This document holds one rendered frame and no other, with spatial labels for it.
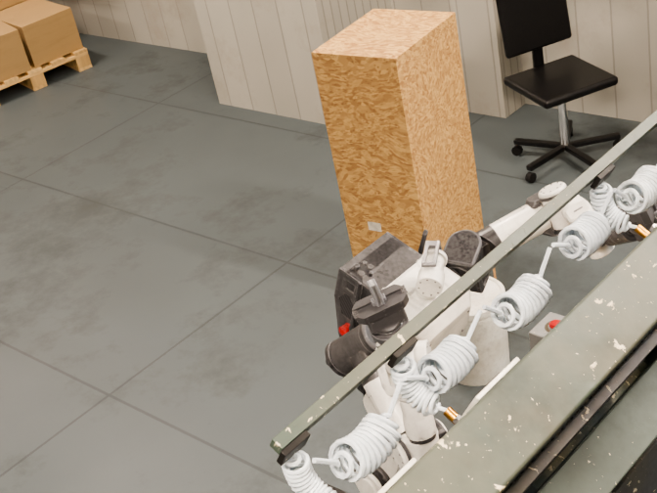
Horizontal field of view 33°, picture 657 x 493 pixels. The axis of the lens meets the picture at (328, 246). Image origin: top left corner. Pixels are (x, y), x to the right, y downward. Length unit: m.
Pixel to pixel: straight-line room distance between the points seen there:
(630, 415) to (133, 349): 3.77
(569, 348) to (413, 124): 3.13
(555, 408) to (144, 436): 3.43
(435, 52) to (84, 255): 2.50
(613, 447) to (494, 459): 0.39
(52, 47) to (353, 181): 4.53
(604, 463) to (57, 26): 7.63
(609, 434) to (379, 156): 3.09
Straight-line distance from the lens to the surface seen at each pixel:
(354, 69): 4.63
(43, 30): 8.98
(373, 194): 4.89
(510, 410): 1.50
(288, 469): 1.54
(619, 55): 6.46
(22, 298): 6.10
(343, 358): 2.70
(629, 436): 1.83
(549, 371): 1.56
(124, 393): 5.10
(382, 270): 2.83
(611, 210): 2.01
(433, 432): 2.59
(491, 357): 4.56
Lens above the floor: 2.89
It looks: 30 degrees down
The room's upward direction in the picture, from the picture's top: 12 degrees counter-clockwise
